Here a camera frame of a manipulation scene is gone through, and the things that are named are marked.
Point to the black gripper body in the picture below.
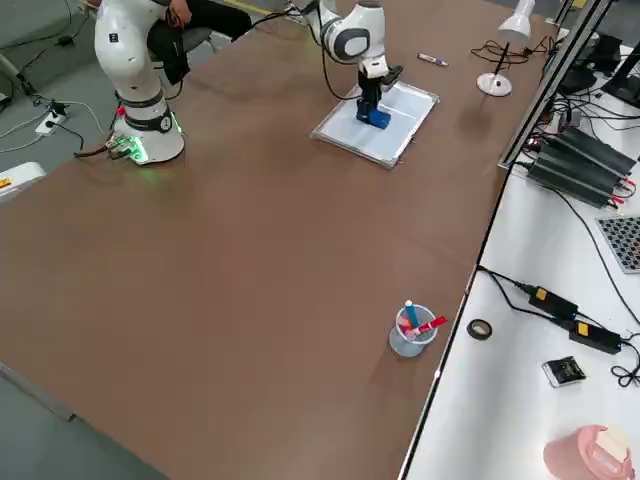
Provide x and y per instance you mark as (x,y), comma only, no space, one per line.
(371,87)

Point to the blue whiteboard eraser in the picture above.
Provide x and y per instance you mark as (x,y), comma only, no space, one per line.
(377,122)

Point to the blue white whiteboard marker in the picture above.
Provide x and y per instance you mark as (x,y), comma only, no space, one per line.
(432,59)

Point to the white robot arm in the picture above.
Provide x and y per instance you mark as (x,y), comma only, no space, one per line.
(130,75)

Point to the silver framed whiteboard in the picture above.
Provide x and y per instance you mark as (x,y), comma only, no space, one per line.
(350,130)

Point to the red marker pen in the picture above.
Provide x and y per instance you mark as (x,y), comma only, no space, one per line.
(432,325)

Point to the white desk lamp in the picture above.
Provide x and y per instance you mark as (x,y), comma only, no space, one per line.
(517,20)

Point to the grey office chair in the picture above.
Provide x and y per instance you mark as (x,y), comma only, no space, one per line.
(197,37)

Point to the person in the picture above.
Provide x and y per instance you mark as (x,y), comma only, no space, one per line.
(200,20)

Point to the blue white pen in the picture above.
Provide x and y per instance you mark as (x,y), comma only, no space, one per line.
(412,315)

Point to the black power supply unit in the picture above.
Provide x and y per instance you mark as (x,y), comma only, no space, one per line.
(585,170)

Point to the clear pen cup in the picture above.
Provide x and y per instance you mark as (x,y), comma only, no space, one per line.
(410,345)

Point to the black tape roll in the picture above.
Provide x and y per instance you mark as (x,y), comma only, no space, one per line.
(470,330)

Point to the black power adapter yellow label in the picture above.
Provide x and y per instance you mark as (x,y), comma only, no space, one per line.
(595,337)
(552,300)

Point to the checkered calibration board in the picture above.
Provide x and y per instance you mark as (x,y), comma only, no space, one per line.
(622,245)

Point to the white floor power strip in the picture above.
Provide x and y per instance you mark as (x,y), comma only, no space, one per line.
(50,124)

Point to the small black device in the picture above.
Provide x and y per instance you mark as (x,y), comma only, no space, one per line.
(562,371)

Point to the white cabinet with orange label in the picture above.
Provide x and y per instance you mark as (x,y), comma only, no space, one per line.
(20,180)

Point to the pink tape dispenser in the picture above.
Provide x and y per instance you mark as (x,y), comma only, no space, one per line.
(585,450)

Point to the dark wrist bracket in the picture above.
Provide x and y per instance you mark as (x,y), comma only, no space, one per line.
(392,75)

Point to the aluminium frame post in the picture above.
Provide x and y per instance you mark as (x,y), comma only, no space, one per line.
(550,85)

